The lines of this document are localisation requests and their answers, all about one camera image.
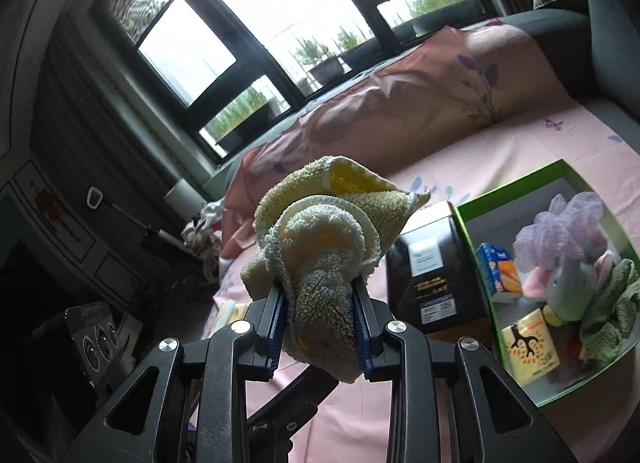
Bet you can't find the blue pocket tissue pack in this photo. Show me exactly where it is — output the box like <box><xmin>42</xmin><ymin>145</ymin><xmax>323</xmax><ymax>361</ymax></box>
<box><xmin>475</xmin><ymin>243</ymin><xmax>523</xmax><ymax>304</ymax></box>

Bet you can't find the blue elephant plush toy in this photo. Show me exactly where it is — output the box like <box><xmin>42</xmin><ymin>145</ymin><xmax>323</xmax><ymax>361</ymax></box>
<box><xmin>522</xmin><ymin>251</ymin><xmax>622</xmax><ymax>327</ymax></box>

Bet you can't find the green knitted cloth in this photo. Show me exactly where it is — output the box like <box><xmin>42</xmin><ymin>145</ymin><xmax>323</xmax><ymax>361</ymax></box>
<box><xmin>579</xmin><ymin>258</ymin><xmax>639</xmax><ymax>365</ymax></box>

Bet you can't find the yellow terry towel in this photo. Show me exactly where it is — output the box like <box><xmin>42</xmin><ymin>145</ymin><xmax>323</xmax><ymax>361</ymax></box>
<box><xmin>241</xmin><ymin>156</ymin><xmax>431</xmax><ymax>384</ymax></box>

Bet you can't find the small yellow tissue pack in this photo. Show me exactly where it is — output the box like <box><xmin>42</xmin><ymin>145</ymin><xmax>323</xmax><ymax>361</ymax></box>
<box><xmin>501</xmin><ymin>309</ymin><xmax>560</xmax><ymax>386</ymax></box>

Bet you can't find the large yellow tissue pack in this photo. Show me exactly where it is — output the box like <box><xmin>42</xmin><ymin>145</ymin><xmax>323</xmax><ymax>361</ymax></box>
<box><xmin>204</xmin><ymin>301</ymin><xmax>248</xmax><ymax>339</ymax></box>

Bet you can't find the black tea box lid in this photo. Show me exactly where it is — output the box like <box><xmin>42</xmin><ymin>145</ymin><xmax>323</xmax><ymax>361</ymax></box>
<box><xmin>386</xmin><ymin>202</ymin><xmax>492</xmax><ymax>347</ymax></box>

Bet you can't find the pile of clothes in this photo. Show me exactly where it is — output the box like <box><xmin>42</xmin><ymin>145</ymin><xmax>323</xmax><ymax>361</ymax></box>
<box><xmin>181</xmin><ymin>200</ymin><xmax>224</xmax><ymax>283</ymax></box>

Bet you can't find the white paper roll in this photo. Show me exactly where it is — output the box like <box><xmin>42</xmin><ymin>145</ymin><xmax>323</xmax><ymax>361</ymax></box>
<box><xmin>164</xmin><ymin>179</ymin><xmax>207</xmax><ymax>220</ymax></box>

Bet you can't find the green box tray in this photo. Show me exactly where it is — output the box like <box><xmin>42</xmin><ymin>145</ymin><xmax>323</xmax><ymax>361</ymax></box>
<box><xmin>457</xmin><ymin>160</ymin><xmax>639</xmax><ymax>405</ymax></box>

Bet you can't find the long dark planter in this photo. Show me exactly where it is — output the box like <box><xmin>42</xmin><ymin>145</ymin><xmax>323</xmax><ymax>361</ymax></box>
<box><xmin>207</xmin><ymin>98</ymin><xmax>280</xmax><ymax>153</ymax></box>

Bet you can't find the long pink floral pillow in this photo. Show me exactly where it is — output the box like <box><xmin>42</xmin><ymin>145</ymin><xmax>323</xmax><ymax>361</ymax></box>
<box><xmin>222</xmin><ymin>10</ymin><xmax>589</xmax><ymax>259</ymax></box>

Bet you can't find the small potted plant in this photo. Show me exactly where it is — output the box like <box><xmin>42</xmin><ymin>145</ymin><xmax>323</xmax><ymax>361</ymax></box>
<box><xmin>295</xmin><ymin>39</ymin><xmax>345</xmax><ymax>87</ymax></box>

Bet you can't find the dark grey sofa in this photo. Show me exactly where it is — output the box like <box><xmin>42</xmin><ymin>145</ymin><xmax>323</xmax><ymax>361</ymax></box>
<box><xmin>502</xmin><ymin>0</ymin><xmax>639</xmax><ymax>148</ymax></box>

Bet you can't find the black window frame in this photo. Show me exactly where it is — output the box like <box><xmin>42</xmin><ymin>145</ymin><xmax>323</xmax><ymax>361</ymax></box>
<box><xmin>91</xmin><ymin>0</ymin><xmax>497</xmax><ymax>164</ymax></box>

